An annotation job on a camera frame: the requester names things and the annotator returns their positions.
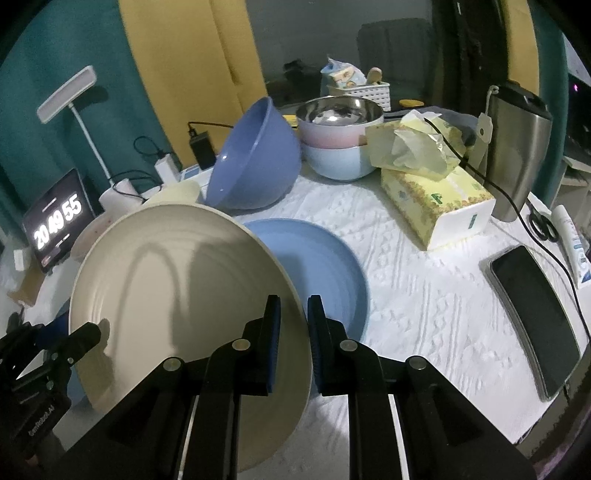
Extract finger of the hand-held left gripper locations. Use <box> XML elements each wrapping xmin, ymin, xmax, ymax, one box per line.
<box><xmin>39</xmin><ymin>318</ymin><xmax>70</xmax><ymax>344</ymax></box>
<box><xmin>46</xmin><ymin>322</ymin><xmax>102</xmax><ymax>367</ymax></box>

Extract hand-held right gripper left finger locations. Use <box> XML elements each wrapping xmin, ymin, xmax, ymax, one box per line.
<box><xmin>60</xmin><ymin>294</ymin><xmax>282</xmax><ymax>480</ymax></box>

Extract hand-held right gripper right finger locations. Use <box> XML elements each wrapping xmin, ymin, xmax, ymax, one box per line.
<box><xmin>307</xmin><ymin>294</ymin><xmax>537</xmax><ymax>480</ymax></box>

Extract blue plate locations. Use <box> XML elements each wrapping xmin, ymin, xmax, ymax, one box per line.
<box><xmin>242</xmin><ymin>218</ymin><xmax>370</xmax><ymax>395</ymax></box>

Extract pink strawberry bowl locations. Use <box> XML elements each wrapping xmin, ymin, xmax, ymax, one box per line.
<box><xmin>69</xmin><ymin>210</ymin><xmax>122</xmax><ymax>260</ymax></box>

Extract cream plate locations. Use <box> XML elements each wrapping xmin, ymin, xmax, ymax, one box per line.
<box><xmin>68</xmin><ymin>203</ymin><xmax>315</xmax><ymax>460</ymax></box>

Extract cream bowl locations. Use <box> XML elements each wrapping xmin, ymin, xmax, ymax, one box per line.
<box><xmin>145</xmin><ymin>179</ymin><xmax>204</xmax><ymax>209</ymax></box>

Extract cardboard box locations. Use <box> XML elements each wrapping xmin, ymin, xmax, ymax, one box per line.
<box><xmin>7</xmin><ymin>268</ymin><xmax>47</xmax><ymax>308</ymax></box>

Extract white textured tablecloth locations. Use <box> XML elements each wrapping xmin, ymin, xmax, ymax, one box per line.
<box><xmin>0</xmin><ymin>171</ymin><xmax>583</xmax><ymax>480</ymax></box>

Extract tablet showing clock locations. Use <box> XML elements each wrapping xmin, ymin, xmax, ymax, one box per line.
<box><xmin>22</xmin><ymin>168</ymin><xmax>95</xmax><ymax>273</ymax></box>

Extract light blue bowl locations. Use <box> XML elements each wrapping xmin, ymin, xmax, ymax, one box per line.
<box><xmin>302</xmin><ymin>141</ymin><xmax>382</xmax><ymax>181</ymax></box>

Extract white power strip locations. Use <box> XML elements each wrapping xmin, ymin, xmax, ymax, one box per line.
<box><xmin>178</xmin><ymin>164</ymin><xmax>218</xmax><ymax>186</ymax></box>

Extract white charger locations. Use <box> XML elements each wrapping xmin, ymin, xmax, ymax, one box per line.
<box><xmin>154</xmin><ymin>154</ymin><xmax>183</xmax><ymax>185</ymax></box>

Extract pink steel-lined bowl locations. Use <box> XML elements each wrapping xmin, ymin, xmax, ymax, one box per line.
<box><xmin>295</xmin><ymin>97</ymin><xmax>385</xmax><ymax>149</ymax></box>

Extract black charger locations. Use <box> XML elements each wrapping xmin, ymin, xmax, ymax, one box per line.
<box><xmin>188</xmin><ymin>130</ymin><xmax>218</xmax><ymax>169</ymax></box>

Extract black smartphone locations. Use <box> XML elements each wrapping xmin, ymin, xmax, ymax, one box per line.
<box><xmin>487</xmin><ymin>244</ymin><xmax>583</xmax><ymax>401</ymax></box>

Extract white desk lamp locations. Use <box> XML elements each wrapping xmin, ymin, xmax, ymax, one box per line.
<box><xmin>37</xmin><ymin>66</ymin><xmax>141</xmax><ymax>215</ymax></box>

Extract black scissors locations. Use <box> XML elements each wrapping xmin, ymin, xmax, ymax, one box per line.
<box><xmin>526</xmin><ymin>203</ymin><xmax>560</xmax><ymax>243</ymax></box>

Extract white slotted basket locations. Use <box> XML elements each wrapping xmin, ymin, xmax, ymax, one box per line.
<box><xmin>327</xmin><ymin>82</ymin><xmax>391</xmax><ymax>112</ymax></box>

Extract steel tumbler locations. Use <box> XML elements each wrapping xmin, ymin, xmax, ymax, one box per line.
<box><xmin>485</xmin><ymin>80</ymin><xmax>553</xmax><ymax>223</ymax></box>

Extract blue and white snack bag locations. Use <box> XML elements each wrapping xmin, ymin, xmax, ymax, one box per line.
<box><xmin>321</xmin><ymin>58</ymin><xmax>368</xmax><ymax>88</ymax></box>

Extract white paper tag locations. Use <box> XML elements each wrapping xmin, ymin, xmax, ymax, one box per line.
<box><xmin>475</xmin><ymin>112</ymin><xmax>493</xmax><ymax>145</ymax></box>

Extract white tube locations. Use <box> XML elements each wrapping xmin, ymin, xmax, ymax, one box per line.
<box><xmin>551</xmin><ymin>204</ymin><xmax>591</xmax><ymax>289</ymax></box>

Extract wide yellow curtain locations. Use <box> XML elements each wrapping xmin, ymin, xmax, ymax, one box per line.
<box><xmin>117</xmin><ymin>0</ymin><xmax>269</xmax><ymax>169</ymax></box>

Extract teal curtain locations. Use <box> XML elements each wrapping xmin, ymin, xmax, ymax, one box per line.
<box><xmin>0</xmin><ymin>0</ymin><xmax>176</xmax><ymax>232</ymax></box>

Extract dark chair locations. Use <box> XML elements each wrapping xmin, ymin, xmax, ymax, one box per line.
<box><xmin>358</xmin><ymin>18</ymin><xmax>435</xmax><ymax>112</ymax></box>

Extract narrow yellow curtain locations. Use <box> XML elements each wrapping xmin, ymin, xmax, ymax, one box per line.
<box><xmin>501</xmin><ymin>0</ymin><xmax>541</xmax><ymax>93</ymax></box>

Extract black lamp cable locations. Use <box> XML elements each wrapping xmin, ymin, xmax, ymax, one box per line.
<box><xmin>108</xmin><ymin>171</ymin><xmax>149</xmax><ymax>205</ymax></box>

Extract black looped cable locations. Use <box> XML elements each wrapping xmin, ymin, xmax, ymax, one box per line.
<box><xmin>134</xmin><ymin>136</ymin><xmax>165</xmax><ymax>161</ymax></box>

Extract black charger cable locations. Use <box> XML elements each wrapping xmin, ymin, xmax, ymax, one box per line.
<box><xmin>187</xmin><ymin>121</ymin><xmax>236</xmax><ymax>138</ymax></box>

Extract long black cable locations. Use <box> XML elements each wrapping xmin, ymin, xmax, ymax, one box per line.
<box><xmin>422</xmin><ymin>115</ymin><xmax>580</xmax><ymax>305</ymax></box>

